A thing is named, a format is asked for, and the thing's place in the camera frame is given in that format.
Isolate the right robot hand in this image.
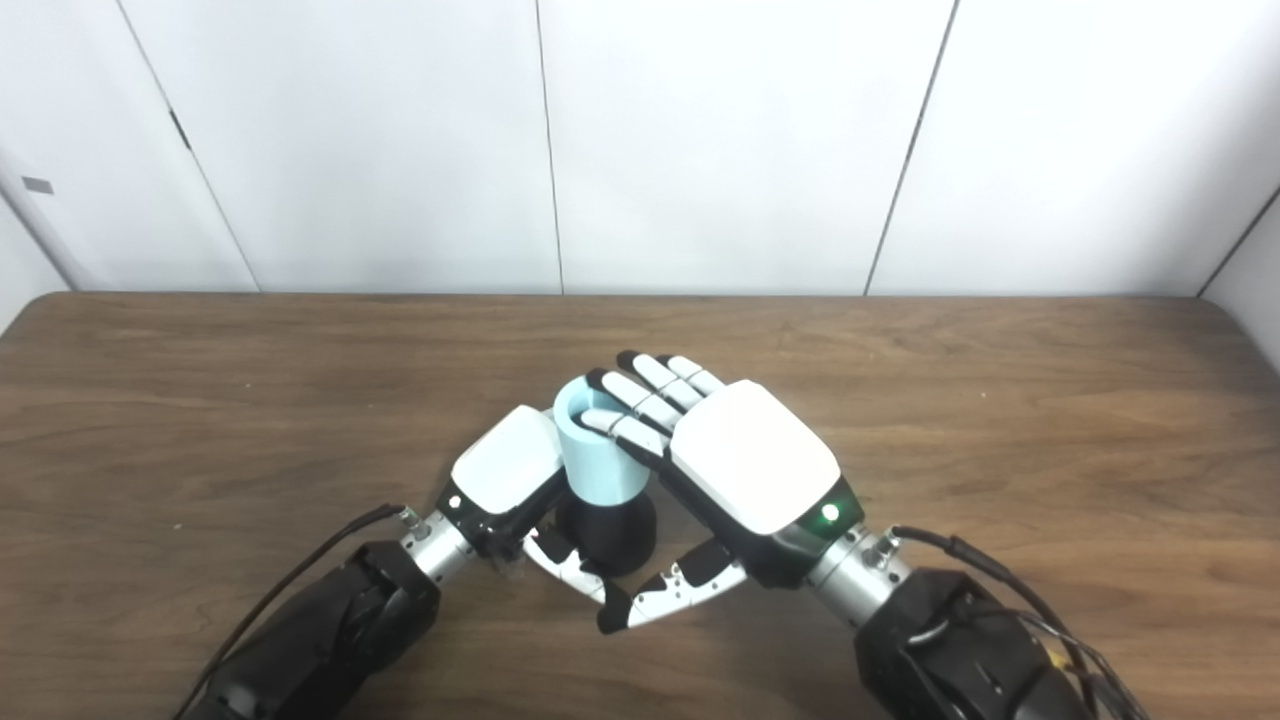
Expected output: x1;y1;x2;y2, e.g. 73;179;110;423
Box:
583;350;866;633

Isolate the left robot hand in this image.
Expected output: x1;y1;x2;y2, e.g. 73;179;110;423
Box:
436;404;613;603

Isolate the light-blue hose piece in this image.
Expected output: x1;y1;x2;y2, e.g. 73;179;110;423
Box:
553;375;653;504

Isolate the black flared nozzle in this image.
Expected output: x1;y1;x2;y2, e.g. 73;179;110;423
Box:
555;490;658;578

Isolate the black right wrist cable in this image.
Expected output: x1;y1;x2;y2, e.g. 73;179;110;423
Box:
880;525;1151;720

